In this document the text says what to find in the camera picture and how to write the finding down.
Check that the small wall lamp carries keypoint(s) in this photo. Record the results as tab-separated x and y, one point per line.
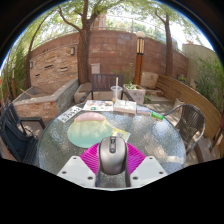
31	64

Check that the dark wooden slatted chair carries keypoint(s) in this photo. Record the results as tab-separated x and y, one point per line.
103	81

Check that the pastel rainbow mouse pad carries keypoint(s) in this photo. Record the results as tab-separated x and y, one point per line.
86	131

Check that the blue-edged notebook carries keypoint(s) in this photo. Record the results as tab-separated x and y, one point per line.
143	110

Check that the brown wicker chair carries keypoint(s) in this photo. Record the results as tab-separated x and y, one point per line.
191	123

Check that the white license plate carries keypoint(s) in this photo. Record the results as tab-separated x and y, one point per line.
70	114

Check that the grey black computer mouse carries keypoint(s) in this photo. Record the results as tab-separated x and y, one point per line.
113	155

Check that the beige stone block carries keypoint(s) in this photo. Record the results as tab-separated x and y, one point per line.
150	80

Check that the thick forked tree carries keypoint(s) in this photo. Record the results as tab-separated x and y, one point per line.
84	53

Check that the slim tree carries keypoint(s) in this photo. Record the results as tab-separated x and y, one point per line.
168	50

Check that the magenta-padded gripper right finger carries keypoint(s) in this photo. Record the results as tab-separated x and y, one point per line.
148	170

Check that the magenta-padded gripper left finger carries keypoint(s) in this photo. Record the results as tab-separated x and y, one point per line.
76	170

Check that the large wall lamp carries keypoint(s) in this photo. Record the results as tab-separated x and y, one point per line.
72	50

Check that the brown stone umbrella base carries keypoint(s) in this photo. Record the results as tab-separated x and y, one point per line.
205	150

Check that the wooden garden lamp post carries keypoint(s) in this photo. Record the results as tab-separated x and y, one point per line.
139	63

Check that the green tube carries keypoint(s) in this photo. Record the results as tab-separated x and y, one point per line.
157	116

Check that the white book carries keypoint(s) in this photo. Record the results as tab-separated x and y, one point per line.
125	106

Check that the clear plastic cup with straw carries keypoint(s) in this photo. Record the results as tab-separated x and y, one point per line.
116	93

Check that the printed picture sheet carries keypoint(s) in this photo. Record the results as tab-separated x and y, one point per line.
97	105

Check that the grey utility box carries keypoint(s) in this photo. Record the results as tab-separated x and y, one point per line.
95	68

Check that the yellow printed card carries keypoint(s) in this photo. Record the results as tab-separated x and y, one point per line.
121	134

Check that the stone planter box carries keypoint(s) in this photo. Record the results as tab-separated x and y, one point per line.
136	95

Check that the black metal chair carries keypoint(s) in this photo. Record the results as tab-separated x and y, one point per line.
16	140

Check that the stone raised garden bed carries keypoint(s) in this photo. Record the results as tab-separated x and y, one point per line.
43	103

